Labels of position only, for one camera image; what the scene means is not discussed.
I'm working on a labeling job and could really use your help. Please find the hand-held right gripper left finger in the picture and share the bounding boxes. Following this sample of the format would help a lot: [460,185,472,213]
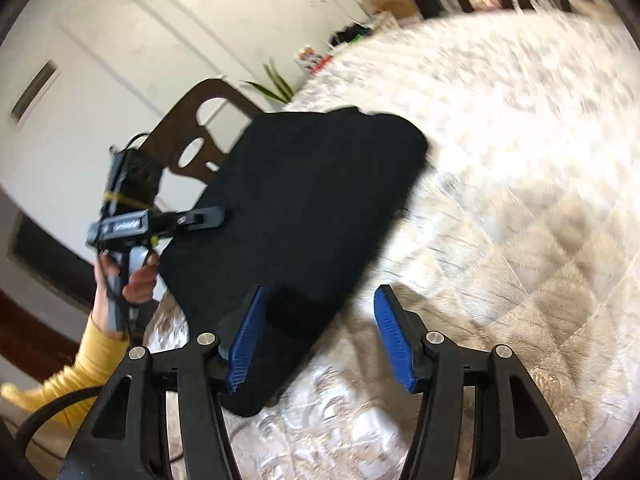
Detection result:
[59,284,266,480]

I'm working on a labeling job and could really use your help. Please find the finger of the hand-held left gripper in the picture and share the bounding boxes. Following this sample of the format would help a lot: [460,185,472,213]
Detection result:
[150,206,228,233]

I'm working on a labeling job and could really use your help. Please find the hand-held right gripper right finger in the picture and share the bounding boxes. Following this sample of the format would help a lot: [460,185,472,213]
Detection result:
[372,284,583,480]

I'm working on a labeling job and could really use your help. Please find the black pants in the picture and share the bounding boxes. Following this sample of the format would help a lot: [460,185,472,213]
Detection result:
[159,105,431,418]

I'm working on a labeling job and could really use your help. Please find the person's left forearm yellow sleeve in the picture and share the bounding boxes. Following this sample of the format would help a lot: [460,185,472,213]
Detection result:
[0,310,132,428]

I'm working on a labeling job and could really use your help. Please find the person's left hand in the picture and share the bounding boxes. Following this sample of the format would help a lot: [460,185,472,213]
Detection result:
[91,251,161,335]

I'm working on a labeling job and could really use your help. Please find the dark cabinet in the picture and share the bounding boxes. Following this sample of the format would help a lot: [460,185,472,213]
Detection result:
[7,209,103,313]

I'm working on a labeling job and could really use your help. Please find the brown wooden chair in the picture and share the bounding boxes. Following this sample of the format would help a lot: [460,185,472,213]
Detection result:
[145,77,263,211]

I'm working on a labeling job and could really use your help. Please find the green potted plant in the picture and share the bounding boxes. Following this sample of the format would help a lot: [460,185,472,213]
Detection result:
[240,57,296,106]

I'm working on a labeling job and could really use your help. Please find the colourful small packet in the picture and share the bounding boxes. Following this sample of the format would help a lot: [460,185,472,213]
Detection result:
[299,46,334,74]

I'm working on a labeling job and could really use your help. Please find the silver patterned tablecloth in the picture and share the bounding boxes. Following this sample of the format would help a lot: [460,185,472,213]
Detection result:
[130,7,640,480]

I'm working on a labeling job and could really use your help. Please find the dark clothes pile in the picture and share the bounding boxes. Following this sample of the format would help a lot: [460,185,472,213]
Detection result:
[332,22,373,47]

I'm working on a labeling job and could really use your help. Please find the black cable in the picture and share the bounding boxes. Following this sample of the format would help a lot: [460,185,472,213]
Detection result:
[10,385,101,461]

